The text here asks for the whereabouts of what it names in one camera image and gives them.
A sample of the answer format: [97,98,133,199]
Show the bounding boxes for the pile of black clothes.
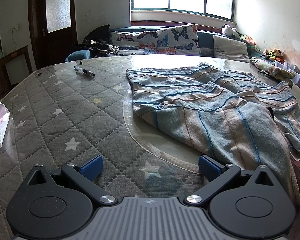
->
[72,24,120,57]

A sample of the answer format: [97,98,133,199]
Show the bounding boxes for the brown stuffed toys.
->
[263,48,285,61]

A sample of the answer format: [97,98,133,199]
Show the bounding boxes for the long butterfly print cushion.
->
[109,31,158,55]

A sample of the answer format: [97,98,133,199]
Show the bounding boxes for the striped blue pink garment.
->
[126,62,300,195]

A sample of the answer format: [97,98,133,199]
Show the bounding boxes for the clear plastic storage box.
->
[273,60,300,87]

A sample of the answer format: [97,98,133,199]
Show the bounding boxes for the grey quilted star table cover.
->
[0,55,300,240]

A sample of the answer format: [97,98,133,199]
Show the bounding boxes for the orange green plush toy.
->
[240,35,256,47]

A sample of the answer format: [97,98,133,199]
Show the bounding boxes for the clear black pen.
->
[74,66,96,78]

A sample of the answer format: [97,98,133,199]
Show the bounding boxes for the folded floral cloth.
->
[250,57,295,87]

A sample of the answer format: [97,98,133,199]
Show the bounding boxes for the dark wooden door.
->
[28,0,78,69]

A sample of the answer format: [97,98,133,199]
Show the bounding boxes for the square butterfly print cushion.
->
[156,24,200,56]

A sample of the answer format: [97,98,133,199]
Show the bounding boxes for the panda plush toy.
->
[221,24,241,39]

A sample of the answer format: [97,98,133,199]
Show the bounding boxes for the dark wooden sideboard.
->
[0,45,32,98]

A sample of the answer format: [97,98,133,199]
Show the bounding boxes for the white pillow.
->
[213,35,250,63]

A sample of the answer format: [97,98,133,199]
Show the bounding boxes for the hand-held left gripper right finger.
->
[185,155,277,205]

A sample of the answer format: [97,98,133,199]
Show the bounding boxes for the teal sofa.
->
[65,26,252,62]

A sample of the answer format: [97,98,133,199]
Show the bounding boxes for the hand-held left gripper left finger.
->
[25,154,117,205]

